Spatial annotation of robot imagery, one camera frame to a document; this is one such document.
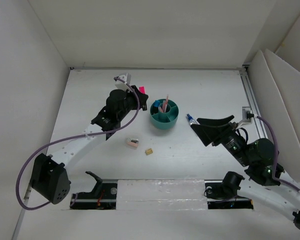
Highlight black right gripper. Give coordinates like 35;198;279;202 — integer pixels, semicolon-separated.
189;114;251;167

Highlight yellow eraser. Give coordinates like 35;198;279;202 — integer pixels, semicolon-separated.
145;148;153;155

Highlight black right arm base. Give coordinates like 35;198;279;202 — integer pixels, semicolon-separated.
203;180;254;210

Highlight purple translucent pen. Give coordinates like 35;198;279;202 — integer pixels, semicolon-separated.
161;102;166;113

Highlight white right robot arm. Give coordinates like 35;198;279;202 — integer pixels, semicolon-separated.
190;111;300;230

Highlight blue capped black highlighter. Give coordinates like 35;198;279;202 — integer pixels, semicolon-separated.
153;100;160;113

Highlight white foam boards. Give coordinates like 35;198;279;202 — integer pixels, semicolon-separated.
247;48;300;166

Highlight pink capped black highlighter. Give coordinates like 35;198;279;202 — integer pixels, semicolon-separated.
139;86;146;94

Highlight aluminium rail right side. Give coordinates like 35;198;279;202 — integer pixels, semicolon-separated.
239;64;268;138

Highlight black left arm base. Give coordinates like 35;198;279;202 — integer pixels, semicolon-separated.
69;171;118;210

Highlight teal round divided organizer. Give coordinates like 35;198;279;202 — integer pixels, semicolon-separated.
150;98;179;130

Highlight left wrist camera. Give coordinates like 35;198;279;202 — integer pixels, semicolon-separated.
114;72;131;91

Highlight clear blue-capped spray bottle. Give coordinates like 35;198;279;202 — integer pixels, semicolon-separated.
186;114;198;126

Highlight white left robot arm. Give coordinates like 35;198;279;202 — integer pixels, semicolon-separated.
30;85;149;205

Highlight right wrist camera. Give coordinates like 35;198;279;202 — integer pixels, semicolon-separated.
237;106;254;128

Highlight pink white mini stapler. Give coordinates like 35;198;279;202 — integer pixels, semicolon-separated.
125;137;139;149

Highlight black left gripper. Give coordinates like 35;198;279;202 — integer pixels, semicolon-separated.
117;86;148;121

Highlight red translucent pen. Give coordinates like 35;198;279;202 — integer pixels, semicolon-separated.
163;95;169;112

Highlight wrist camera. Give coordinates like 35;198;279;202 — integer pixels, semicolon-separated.
114;72;131;91
237;106;254;128

